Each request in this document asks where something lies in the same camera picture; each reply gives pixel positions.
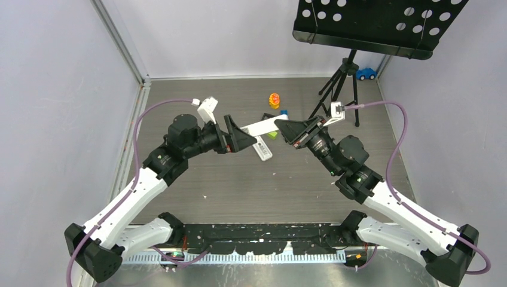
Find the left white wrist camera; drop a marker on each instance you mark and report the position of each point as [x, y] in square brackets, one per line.
[205, 109]

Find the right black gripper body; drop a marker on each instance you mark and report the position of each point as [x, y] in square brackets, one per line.
[317, 128]

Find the blue toy car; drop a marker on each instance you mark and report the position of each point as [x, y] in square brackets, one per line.
[366, 74]

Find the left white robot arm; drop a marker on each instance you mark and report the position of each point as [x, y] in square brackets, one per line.
[101, 244]

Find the black square frame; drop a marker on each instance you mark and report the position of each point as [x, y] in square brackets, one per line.
[266, 116]

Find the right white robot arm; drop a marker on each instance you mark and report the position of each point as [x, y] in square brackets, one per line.
[444, 249]

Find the green block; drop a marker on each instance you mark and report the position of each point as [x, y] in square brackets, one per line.
[272, 135]

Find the black perforated music stand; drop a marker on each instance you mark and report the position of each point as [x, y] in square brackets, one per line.
[409, 29]

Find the white remote control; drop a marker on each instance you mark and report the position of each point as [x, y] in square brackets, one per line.
[262, 149]
[263, 127]

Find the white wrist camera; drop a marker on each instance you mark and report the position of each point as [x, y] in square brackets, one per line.
[337, 113]
[205, 109]

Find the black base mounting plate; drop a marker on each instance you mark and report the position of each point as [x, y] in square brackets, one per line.
[270, 239]

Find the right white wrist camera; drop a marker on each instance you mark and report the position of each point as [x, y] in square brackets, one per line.
[337, 113]

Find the orange yellow toy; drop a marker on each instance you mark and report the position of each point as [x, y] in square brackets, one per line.
[274, 101]

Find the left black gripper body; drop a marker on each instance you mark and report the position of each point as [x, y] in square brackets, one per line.
[223, 142]

